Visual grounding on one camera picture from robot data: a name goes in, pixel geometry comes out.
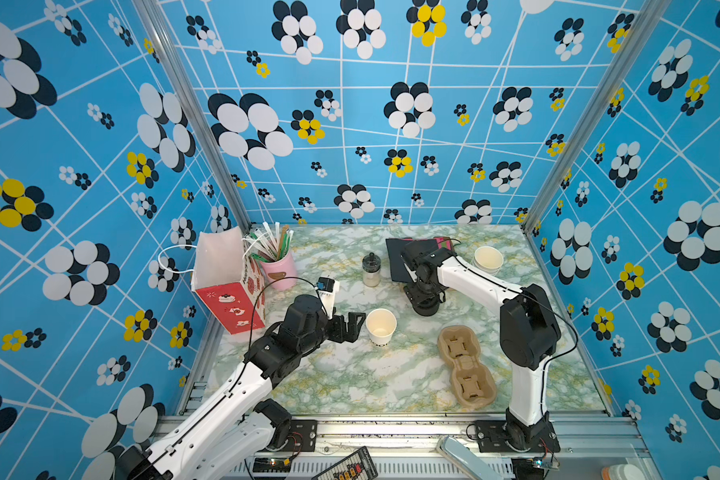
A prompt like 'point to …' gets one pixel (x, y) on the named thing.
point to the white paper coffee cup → (380, 324)
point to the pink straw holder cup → (282, 273)
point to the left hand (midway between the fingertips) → (353, 312)
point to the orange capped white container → (623, 471)
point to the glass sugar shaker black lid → (371, 263)
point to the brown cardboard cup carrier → (472, 385)
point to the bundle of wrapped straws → (267, 246)
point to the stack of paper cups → (488, 259)
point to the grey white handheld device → (465, 458)
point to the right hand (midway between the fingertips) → (426, 291)
